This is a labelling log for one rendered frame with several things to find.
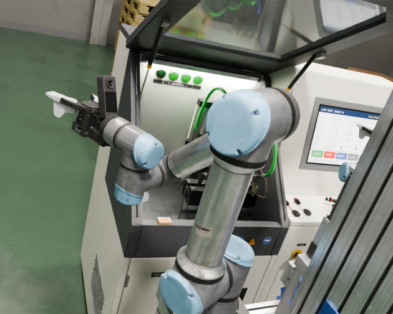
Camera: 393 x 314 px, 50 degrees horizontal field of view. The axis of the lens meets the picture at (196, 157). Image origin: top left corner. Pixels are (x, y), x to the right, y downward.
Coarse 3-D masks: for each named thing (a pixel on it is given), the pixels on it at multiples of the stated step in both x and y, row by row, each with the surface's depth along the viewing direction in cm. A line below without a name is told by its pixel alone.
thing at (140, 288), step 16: (256, 256) 185; (128, 272) 166; (144, 272) 168; (160, 272) 171; (256, 272) 190; (128, 288) 170; (144, 288) 173; (256, 288) 195; (128, 304) 174; (144, 304) 177
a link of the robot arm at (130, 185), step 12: (120, 168) 102; (156, 168) 108; (120, 180) 103; (132, 180) 102; (144, 180) 103; (156, 180) 107; (120, 192) 104; (132, 192) 103; (144, 192) 107; (132, 204) 105
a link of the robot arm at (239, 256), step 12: (240, 240) 108; (228, 252) 101; (240, 252) 103; (252, 252) 105; (228, 264) 100; (240, 264) 101; (252, 264) 105; (240, 276) 103; (228, 288) 100; (240, 288) 107
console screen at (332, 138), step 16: (320, 112) 197; (336, 112) 200; (352, 112) 203; (368, 112) 207; (320, 128) 199; (336, 128) 202; (352, 128) 206; (304, 144) 198; (320, 144) 201; (336, 144) 205; (352, 144) 209; (304, 160) 201; (320, 160) 204; (336, 160) 208; (352, 160) 211
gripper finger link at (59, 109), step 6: (48, 96) 109; (54, 96) 108; (60, 96) 108; (54, 102) 109; (54, 108) 109; (60, 108) 109; (66, 108) 109; (72, 108) 109; (54, 114) 110; (60, 114) 110
